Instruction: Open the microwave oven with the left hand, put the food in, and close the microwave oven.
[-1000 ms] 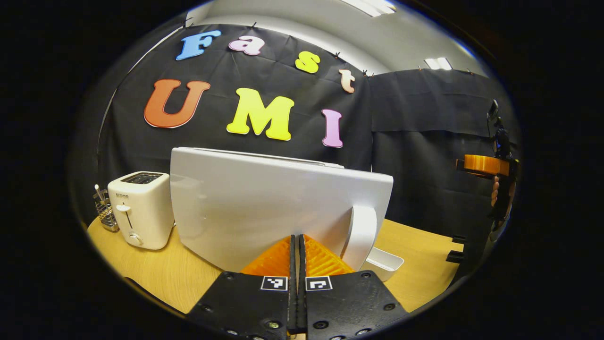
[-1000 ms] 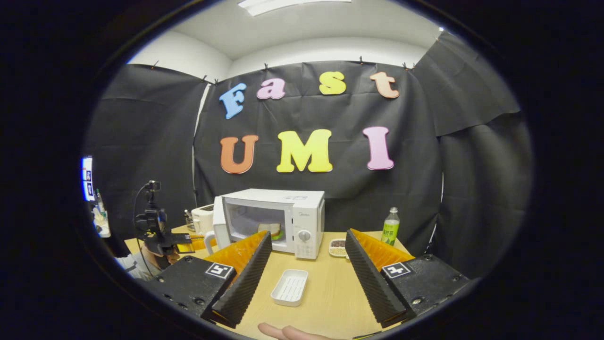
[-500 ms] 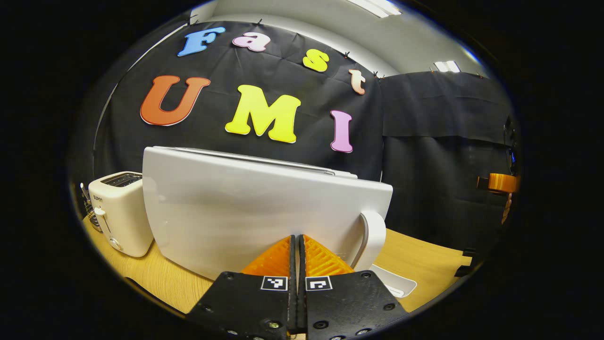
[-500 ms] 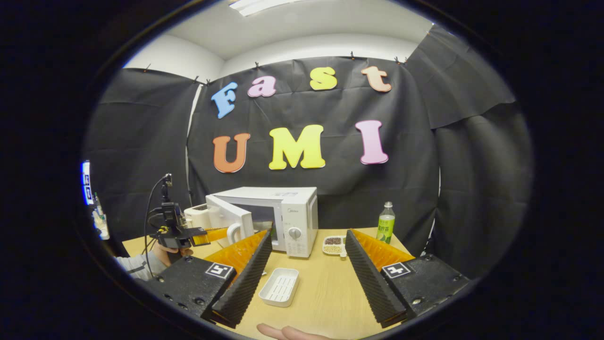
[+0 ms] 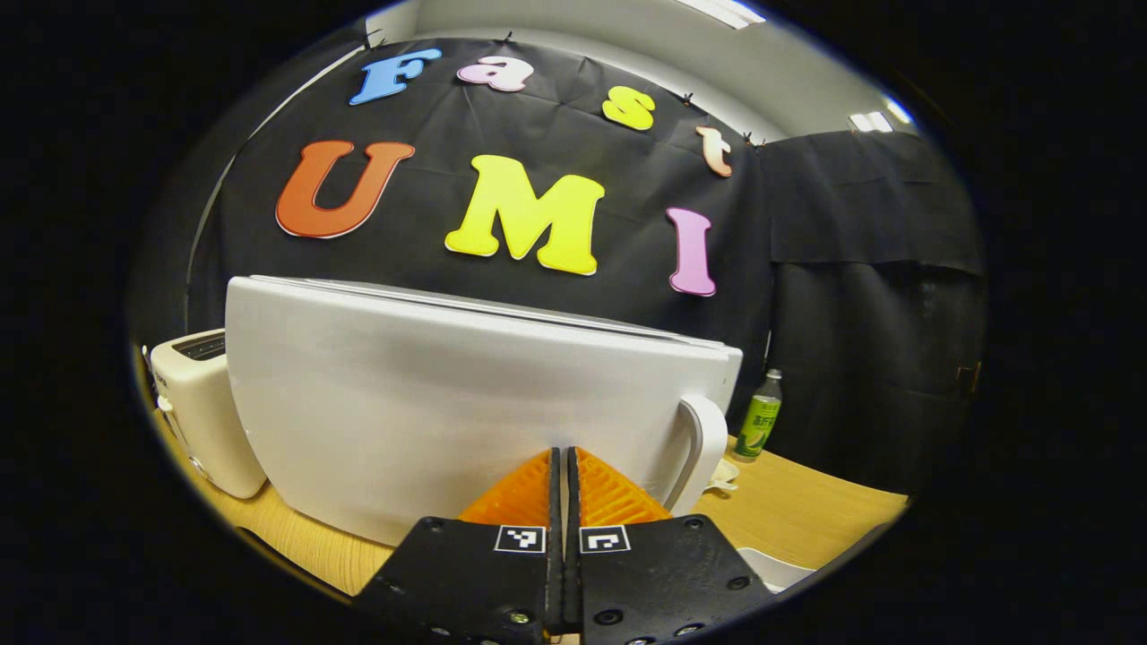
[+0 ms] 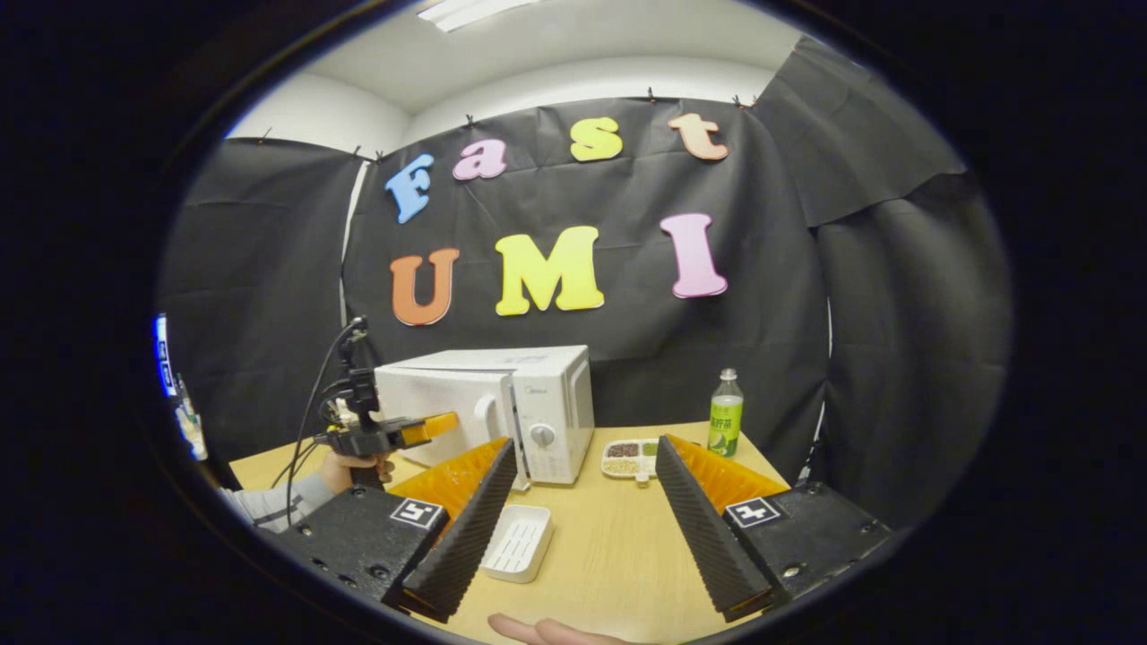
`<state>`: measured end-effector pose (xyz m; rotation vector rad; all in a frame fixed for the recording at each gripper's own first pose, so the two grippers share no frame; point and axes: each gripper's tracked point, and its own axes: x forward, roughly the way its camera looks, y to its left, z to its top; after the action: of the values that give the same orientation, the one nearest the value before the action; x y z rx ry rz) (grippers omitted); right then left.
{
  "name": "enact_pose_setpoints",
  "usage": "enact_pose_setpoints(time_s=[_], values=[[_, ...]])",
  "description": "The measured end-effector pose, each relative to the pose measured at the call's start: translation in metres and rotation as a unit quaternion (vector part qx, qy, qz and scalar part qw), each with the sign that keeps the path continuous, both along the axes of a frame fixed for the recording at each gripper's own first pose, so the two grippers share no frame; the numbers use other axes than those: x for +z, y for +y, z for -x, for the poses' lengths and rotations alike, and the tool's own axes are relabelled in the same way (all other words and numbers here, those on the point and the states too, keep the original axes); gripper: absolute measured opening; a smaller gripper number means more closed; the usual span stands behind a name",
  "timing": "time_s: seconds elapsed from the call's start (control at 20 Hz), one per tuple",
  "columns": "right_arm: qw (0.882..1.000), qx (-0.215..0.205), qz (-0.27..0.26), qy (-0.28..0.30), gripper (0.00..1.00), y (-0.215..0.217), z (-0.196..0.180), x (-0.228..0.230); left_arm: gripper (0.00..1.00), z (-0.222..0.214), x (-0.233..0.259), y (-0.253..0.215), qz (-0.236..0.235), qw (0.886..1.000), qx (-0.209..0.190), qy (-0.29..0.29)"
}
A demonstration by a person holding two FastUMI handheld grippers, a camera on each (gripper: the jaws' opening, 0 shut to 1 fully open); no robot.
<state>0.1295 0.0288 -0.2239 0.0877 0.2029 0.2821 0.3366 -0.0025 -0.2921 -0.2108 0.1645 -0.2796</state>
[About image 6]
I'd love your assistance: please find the black backdrop cloth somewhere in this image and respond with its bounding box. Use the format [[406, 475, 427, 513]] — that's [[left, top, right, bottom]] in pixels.
[[160, 36, 1013, 529]]

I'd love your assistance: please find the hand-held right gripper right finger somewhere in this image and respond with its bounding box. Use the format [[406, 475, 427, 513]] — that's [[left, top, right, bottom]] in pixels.
[[657, 434, 897, 623]]

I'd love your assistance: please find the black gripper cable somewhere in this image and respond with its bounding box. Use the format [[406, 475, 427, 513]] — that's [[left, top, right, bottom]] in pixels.
[[285, 315, 368, 528]]

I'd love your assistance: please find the white microwave oven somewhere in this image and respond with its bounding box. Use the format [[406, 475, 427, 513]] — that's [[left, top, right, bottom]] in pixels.
[[374, 346, 596, 492]]

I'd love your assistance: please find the white divided snack dish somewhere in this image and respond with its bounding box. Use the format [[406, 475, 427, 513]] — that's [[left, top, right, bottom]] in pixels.
[[600, 438, 661, 482]]

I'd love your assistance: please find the green drink bottle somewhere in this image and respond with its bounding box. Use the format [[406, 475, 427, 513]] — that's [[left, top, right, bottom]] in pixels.
[[707, 368, 745, 459]]

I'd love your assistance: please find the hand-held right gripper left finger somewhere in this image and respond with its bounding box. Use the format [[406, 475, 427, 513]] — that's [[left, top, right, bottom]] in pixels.
[[267, 436, 519, 625]]

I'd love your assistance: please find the white rectangular tray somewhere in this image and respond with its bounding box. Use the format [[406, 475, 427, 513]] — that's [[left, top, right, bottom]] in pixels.
[[479, 504, 555, 584]]

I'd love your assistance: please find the long ceiling light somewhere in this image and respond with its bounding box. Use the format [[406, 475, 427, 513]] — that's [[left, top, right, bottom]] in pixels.
[[417, 0, 539, 34]]

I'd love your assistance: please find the computer monitor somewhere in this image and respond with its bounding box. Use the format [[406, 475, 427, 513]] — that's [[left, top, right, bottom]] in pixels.
[[154, 314, 173, 400]]

